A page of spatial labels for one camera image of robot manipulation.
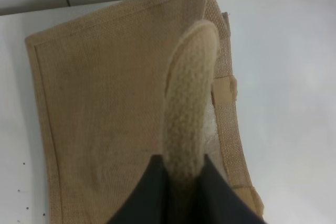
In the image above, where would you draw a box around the brown linen tote bag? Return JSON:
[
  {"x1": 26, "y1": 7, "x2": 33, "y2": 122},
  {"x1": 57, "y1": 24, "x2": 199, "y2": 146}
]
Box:
[{"x1": 25, "y1": 0, "x2": 264, "y2": 223}]

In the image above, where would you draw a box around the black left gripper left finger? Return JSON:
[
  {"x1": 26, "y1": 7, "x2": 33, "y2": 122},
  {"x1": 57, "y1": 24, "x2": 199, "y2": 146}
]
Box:
[{"x1": 108, "y1": 155, "x2": 171, "y2": 224}]

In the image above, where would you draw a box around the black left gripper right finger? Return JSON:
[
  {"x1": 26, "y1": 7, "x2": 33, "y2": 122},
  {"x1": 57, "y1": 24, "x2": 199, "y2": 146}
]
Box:
[{"x1": 186, "y1": 155, "x2": 264, "y2": 224}]

